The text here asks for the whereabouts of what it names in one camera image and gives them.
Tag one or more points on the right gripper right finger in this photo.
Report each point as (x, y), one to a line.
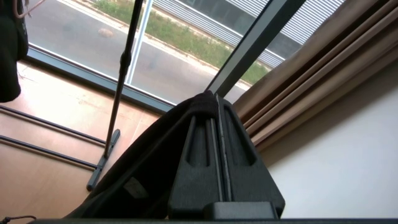
(248, 180)

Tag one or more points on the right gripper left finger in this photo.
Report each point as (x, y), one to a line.
(196, 174)

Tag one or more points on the black garment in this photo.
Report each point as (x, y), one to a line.
(149, 161)

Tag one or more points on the black shorts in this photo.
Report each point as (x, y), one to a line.
(9, 56)

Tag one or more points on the pink clothes hanger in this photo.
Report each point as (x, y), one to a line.
(20, 15)

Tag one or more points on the black clothes rack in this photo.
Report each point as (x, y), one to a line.
(124, 65)

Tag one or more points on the beige curtain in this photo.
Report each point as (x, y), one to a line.
(326, 71)

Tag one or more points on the window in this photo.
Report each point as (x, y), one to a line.
(255, 43)

